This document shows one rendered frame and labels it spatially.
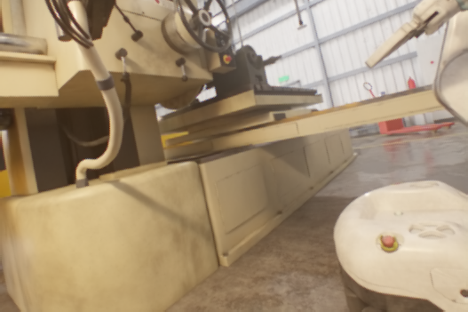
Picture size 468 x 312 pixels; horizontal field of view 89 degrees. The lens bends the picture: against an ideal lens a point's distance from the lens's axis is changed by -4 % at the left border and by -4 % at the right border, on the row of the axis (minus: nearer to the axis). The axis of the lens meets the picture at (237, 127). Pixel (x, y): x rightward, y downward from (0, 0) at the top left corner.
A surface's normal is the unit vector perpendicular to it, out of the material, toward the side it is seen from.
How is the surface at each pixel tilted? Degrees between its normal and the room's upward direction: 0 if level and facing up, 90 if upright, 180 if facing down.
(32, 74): 90
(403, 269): 90
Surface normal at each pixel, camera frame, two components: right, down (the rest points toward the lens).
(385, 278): -0.58, 0.09
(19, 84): 0.77, -0.18
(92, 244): 0.35, -0.11
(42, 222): -0.12, -0.02
